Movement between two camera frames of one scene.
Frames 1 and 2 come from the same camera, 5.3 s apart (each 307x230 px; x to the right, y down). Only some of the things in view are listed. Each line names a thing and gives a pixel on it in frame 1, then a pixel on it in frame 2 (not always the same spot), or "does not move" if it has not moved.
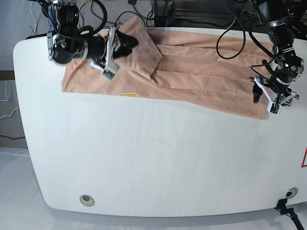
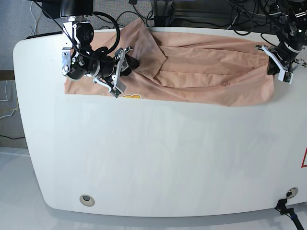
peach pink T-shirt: (216, 71) does not move
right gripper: (282, 96) to (280, 61)
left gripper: (117, 45) to (133, 63)
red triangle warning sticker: (305, 155) does not move
